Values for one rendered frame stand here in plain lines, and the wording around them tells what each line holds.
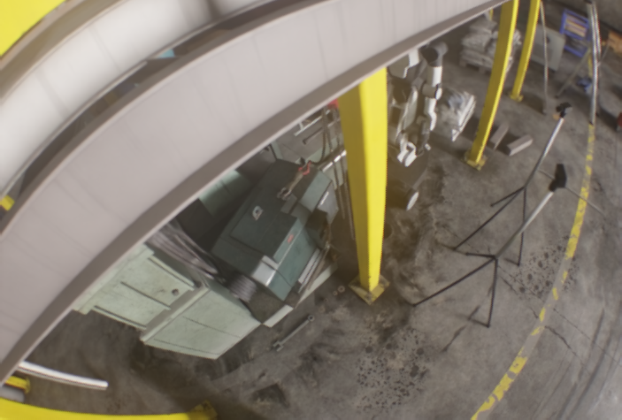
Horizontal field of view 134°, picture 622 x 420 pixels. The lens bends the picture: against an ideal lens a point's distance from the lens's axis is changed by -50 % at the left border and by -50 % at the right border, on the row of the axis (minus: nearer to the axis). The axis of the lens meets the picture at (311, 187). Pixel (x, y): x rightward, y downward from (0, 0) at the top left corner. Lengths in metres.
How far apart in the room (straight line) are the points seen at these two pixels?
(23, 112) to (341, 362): 2.10
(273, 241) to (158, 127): 0.99
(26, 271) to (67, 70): 0.51
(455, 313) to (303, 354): 1.14
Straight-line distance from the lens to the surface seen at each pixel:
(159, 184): 0.50
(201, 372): 2.37
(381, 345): 2.00
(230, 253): 1.44
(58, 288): 0.64
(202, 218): 2.01
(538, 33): 5.62
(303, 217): 1.46
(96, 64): 0.84
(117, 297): 1.36
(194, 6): 0.87
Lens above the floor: 1.99
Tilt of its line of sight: 50 degrees down
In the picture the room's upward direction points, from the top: 17 degrees counter-clockwise
